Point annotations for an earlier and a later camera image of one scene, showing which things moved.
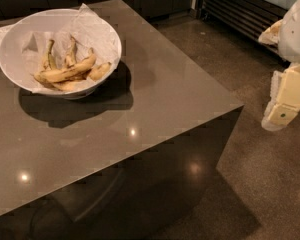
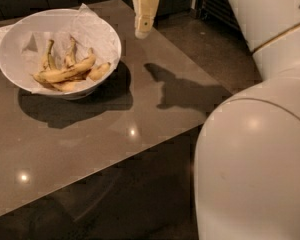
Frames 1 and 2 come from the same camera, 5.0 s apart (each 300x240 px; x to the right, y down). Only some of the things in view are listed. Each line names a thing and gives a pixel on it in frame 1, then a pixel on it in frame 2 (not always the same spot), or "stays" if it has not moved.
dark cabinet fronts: (155, 2) stays
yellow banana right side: (99, 72) stays
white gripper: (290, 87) → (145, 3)
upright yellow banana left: (49, 62) stays
